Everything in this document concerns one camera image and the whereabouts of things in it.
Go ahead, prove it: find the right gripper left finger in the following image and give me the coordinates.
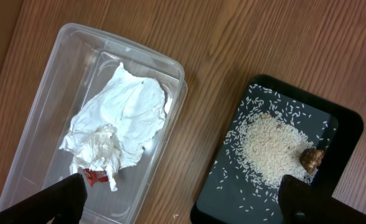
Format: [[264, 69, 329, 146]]
[[0, 174, 87, 224]]

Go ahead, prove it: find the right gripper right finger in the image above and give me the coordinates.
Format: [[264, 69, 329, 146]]
[[278, 175, 366, 224]]

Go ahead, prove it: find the red snack wrapper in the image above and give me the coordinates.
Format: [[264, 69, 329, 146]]
[[83, 169, 108, 187]]

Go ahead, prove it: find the brown food scrap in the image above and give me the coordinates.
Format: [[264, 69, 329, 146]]
[[299, 148, 324, 174]]

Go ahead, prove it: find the pile of rice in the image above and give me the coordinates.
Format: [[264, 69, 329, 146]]
[[197, 83, 338, 223]]

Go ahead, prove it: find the white napkin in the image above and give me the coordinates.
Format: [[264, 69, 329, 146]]
[[59, 64, 167, 191]]

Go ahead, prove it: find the black tray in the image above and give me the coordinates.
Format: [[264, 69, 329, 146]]
[[190, 75, 364, 223]]

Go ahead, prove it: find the clear plastic bin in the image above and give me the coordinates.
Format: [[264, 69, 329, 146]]
[[0, 23, 187, 223]]

